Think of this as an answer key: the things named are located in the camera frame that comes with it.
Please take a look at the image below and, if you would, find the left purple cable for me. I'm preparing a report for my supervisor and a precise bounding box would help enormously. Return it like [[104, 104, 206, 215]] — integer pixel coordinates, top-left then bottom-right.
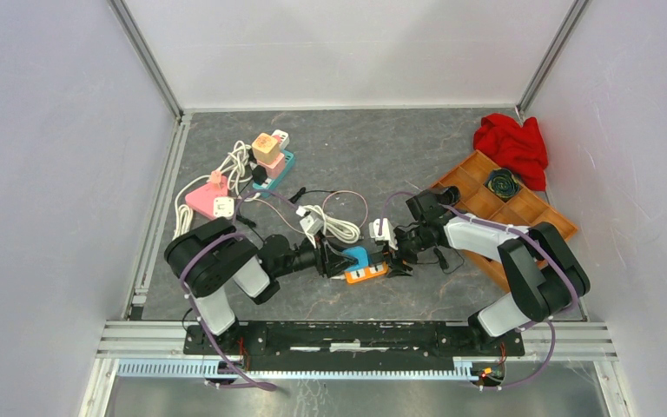
[[179, 189, 312, 393]]

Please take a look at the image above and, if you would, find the small black adapter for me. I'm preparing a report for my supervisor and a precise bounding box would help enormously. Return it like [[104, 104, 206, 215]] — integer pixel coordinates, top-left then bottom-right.
[[252, 165, 268, 186]]

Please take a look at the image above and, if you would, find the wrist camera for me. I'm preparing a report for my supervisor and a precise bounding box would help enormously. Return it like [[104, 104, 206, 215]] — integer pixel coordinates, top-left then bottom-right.
[[295, 206, 324, 238], [368, 217, 398, 250]]

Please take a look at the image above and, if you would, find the pink square power strip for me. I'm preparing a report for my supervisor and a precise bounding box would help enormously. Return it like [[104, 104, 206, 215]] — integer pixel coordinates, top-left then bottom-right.
[[185, 170, 235, 220]]

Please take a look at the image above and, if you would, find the orange divided tray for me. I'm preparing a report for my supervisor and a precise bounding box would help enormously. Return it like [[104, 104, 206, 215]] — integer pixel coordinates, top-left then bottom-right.
[[428, 149, 580, 294]]

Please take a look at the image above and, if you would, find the dark green ring object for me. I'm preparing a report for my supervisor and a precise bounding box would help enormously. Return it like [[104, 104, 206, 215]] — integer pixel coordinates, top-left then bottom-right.
[[484, 168, 523, 202]]

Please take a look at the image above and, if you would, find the purple cable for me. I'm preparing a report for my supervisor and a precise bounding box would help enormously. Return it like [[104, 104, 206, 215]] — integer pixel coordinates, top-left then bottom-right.
[[377, 190, 558, 393], [179, 189, 312, 393]]

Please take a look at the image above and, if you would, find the pink plug adapter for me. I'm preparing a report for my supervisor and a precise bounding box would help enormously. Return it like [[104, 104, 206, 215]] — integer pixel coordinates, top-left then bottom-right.
[[257, 152, 287, 180]]

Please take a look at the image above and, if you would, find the teal power strip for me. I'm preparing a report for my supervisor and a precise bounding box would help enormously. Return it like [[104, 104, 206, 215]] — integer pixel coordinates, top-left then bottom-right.
[[252, 150, 295, 190]]

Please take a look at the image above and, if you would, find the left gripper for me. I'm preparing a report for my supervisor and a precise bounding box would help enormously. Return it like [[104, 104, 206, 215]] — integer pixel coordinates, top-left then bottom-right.
[[274, 229, 359, 278]]

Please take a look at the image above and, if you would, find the orange power strip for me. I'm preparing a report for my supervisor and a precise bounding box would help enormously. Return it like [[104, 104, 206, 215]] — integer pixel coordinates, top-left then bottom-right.
[[344, 262, 389, 285]]

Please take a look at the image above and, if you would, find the white power strip cord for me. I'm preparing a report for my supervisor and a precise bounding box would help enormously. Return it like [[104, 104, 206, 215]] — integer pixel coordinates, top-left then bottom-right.
[[300, 204, 363, 281]]

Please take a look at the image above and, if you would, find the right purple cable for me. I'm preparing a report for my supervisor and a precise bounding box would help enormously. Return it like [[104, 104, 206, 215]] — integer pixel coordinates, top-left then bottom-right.
[[377, 190, 558, 393]]

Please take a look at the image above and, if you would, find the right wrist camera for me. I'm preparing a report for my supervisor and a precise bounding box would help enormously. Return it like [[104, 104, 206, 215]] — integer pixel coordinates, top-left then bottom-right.
[[368, 217, 398, 250]]

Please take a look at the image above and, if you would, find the wooden cube adapter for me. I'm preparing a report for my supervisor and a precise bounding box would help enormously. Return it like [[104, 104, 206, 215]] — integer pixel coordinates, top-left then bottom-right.
[[251, 133, 281, 165]]

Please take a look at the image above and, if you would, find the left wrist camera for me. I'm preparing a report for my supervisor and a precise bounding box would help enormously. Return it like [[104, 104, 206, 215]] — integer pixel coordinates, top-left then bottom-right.
[[295, 206, 324, 238]]

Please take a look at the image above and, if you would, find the pink thin cable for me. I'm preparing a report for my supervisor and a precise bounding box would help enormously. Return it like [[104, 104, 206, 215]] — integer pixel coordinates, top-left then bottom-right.
[[239, 189, 369, 238]]

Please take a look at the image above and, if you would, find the blue folding extension socket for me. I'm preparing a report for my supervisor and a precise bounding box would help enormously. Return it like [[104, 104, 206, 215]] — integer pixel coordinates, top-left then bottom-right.
[[343, 246, 370, 272]]

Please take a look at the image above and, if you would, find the black thin cable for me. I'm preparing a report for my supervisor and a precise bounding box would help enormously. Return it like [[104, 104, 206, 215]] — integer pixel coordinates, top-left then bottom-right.
[[235, 187, 340, 243]]

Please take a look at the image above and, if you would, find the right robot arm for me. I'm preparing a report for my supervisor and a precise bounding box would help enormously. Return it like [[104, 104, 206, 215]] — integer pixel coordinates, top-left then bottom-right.
[[368, 186, 591, 354]]

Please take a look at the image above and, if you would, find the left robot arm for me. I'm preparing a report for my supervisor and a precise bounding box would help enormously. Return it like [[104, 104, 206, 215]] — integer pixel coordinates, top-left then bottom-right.
[[163, 217, 359, 354]]

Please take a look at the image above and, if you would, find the red cloth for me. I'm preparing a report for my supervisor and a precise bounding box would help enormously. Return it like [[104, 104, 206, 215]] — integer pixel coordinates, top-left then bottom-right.
[[472, 113, 549, 192]]

